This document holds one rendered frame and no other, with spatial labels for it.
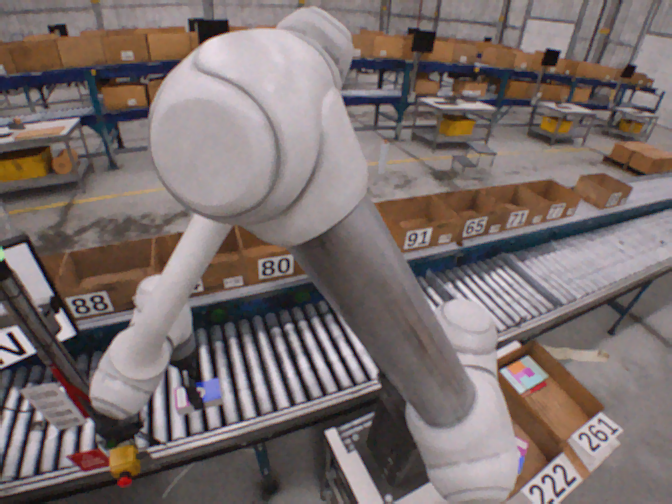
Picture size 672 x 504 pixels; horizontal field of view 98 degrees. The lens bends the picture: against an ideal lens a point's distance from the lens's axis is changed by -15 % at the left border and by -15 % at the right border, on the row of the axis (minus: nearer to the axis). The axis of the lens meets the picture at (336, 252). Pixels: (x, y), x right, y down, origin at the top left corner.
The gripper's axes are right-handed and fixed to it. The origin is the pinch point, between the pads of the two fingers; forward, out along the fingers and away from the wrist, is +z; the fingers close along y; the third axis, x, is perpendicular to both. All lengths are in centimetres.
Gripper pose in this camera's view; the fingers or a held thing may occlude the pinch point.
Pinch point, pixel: (196, 391)
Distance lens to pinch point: 106.6
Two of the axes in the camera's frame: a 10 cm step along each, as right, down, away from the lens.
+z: -0.6, 8.0, 5.9
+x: -9.2, 1.8, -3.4
